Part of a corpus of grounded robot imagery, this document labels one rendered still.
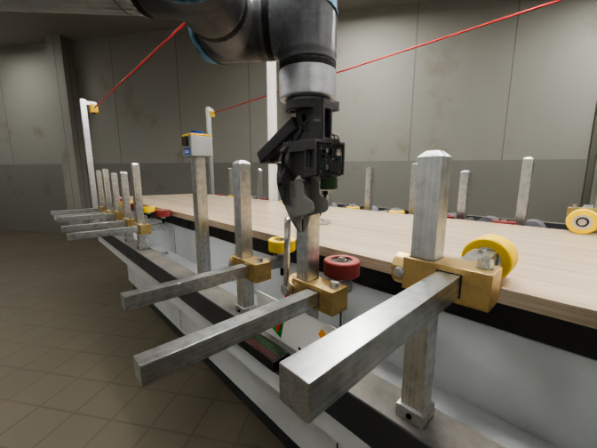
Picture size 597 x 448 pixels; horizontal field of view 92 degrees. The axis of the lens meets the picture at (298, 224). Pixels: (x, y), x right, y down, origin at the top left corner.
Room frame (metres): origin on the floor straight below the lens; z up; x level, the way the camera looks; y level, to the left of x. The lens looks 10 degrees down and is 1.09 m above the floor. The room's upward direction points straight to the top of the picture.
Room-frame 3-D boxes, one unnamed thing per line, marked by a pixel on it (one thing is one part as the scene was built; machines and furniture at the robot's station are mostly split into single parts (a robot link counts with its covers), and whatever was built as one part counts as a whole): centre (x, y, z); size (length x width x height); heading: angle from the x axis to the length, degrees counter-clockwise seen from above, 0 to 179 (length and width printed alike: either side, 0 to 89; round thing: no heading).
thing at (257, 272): (0.76, 0.14, 0.84); 0.13 x 0.06 x 0.05; 44
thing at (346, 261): (0.61, -0.10, 0.85); 0.08 x 0.08 x 0.11
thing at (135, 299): (0.68, 0.19, 0.84); 0.43 x 0.03 x 0.04; 134
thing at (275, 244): (0.82, 0.05, 0.85); 0.08 x 0.08 x 0.11
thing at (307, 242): (0.60, -0.02, 0.87); 0.03 x 0.03 x 0.48; 44
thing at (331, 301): (0.58, -0.04, 0.84); 0.13 x 0.06 x 0.05; 44
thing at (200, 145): (0.96, 0.33, 1.18); 0.07 x 0.07 x 0.08; 44
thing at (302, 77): (0.49, -0.02, 1.23); 0.10 x 0.09 x 0.05; 134
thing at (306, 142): (0.48, -0.02, 1.14); 0.09 x 0.08 x 0.12; 44
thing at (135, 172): (1.50, 0.84, 0.91); 0.03 x 0.03 x 0.48; 44
